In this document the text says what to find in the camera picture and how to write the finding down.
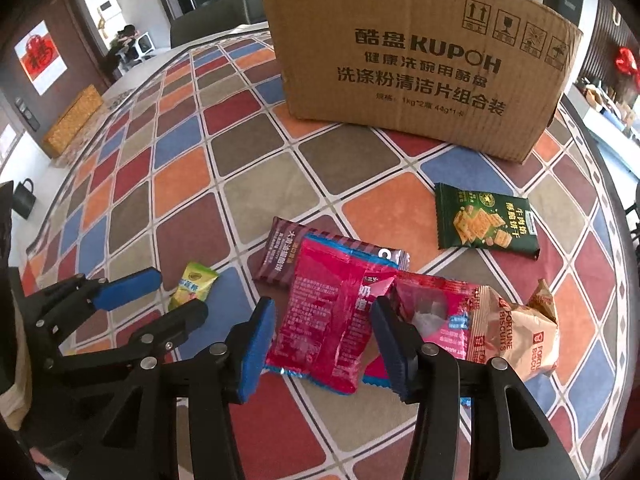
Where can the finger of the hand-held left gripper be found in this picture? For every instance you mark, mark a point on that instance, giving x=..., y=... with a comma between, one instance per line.
x=127, y=287
x=185, y=316

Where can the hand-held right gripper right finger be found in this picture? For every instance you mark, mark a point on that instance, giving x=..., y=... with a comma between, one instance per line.
x=395, y=355

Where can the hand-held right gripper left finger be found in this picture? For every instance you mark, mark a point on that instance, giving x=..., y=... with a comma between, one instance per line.
x=255, y=355

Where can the yellow green candy packet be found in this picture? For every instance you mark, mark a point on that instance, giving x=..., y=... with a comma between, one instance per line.
x=192, y=282

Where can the pink red snack packet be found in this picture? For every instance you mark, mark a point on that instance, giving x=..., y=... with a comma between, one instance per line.
x=440, y=325

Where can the brown cardboard box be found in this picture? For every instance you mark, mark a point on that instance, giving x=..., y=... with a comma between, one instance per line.
x=400, y=60

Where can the brown snack packet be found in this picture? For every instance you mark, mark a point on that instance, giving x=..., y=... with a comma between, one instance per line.
x=285, y=255

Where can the beige biscuit packet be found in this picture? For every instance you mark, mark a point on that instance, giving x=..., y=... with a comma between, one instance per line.
x=525, y=340

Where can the black mug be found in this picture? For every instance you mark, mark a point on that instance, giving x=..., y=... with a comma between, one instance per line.
x=24, y=202

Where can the dark green cracker packet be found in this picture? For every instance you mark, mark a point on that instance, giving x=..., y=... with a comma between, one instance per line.
x=480, y=220

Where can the yellow wooden box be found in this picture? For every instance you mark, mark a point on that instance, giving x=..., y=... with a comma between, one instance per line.
x=75, y=122

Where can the brown entrance door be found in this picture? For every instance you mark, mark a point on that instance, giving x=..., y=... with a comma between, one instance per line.
x=10, y=77

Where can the white stool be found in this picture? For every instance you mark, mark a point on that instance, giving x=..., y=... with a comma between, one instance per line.
x=145, y=45

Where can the dark bundle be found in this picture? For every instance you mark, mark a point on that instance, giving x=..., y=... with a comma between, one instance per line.
x=122, y=42

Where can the red and white door poster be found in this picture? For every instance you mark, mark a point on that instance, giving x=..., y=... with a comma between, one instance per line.
x=42, y=55

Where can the white low cabinet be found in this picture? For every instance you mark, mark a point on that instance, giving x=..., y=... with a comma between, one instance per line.
x=622, y=132

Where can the clutter of small boxes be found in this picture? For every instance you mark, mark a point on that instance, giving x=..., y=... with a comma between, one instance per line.
x=605, y=97

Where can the red foil balloon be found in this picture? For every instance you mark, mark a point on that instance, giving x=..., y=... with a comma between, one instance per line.
x=627, y=60

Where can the white wall intercom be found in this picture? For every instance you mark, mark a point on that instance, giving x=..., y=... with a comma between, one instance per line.
x=105, y=14

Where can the dark slatted wall panel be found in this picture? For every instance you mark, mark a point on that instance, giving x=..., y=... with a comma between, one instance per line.
x=605, y=35

